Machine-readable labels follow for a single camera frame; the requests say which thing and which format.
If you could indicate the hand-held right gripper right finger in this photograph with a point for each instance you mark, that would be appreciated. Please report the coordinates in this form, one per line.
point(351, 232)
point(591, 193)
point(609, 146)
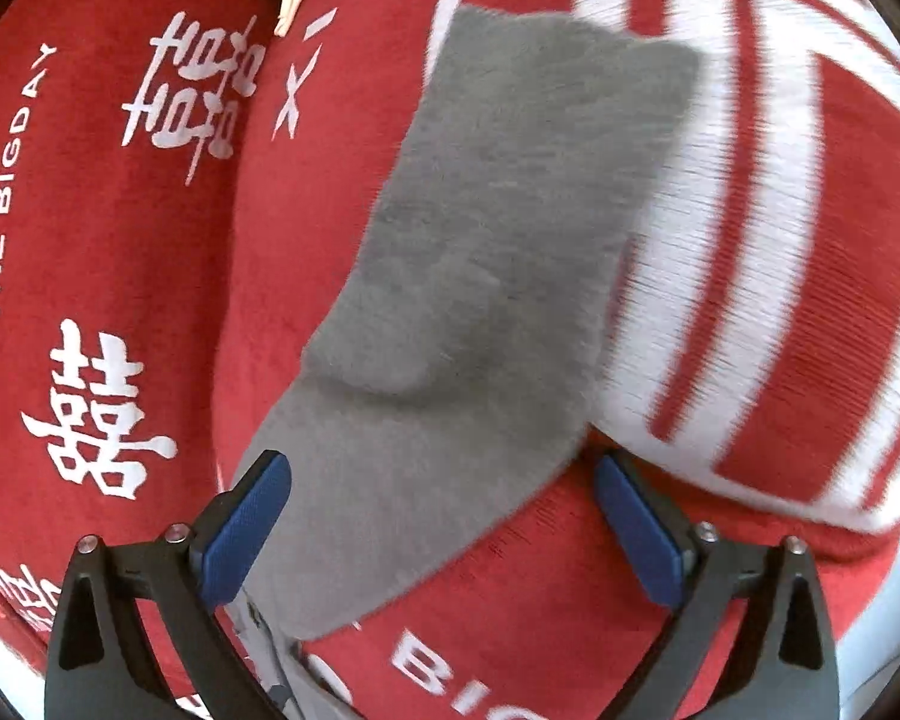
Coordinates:
point(641, 532)

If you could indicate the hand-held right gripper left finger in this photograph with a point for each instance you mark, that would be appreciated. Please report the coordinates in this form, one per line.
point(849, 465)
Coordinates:
point(244, 525)

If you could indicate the grey small garment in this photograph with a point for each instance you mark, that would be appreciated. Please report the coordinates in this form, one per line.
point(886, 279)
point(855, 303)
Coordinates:
point(480, 240)

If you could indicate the red printed blanket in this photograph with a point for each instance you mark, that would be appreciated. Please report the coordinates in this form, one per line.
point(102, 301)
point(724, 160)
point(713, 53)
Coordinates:
point(120, 240)

